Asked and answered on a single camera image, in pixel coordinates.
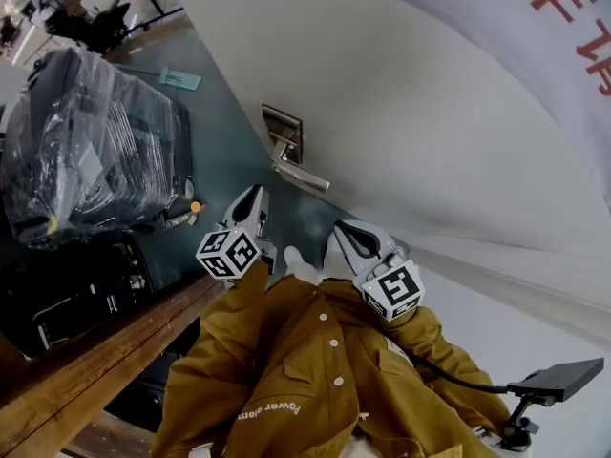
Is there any paper notice with red print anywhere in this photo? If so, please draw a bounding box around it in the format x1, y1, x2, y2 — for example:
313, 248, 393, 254
355, 0, 611, 161

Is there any light wooden beam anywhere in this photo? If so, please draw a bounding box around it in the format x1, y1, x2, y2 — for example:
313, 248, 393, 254
0, 274, 228, 458

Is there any black cable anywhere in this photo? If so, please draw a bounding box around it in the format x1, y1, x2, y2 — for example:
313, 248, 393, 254
405, 350, 511, 394

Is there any person's right forearm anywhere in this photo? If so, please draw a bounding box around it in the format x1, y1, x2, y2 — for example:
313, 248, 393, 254
381, 305, 512, 436

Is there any black equipment rack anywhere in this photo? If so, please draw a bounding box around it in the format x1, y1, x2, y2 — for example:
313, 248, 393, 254
0, 236, 157, 357

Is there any person's left forearm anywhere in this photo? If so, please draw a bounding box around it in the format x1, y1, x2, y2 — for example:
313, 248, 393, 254
199, 259, 271, 352

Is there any plastic-wrapped dark suitcase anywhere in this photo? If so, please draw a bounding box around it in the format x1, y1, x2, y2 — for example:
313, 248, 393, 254
0, 46, 196, 251

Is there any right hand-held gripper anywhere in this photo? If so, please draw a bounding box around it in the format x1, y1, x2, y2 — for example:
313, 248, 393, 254
323, 219, 426, 323

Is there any black office chair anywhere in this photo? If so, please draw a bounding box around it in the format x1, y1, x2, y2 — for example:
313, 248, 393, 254
45, 0, 131, 55

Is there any person's mustard jacket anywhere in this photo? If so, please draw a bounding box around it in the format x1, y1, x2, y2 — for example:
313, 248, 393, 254
151, 260, 515, 458

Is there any silver door lever handle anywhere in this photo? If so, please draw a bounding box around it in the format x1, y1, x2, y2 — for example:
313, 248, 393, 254
269, 139, 331, 194

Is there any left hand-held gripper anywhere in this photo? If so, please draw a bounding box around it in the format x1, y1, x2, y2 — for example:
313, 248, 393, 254
195, 183, 278, 285

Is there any black flat device box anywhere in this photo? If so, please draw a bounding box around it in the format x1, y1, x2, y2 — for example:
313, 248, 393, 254
506, 357, 605, 404

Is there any white door with handle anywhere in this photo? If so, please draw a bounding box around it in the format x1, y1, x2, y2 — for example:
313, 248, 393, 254
164, 0, 611, 304

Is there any person's white shoe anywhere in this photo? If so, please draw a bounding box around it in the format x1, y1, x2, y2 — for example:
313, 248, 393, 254
283, 244, 322, 286

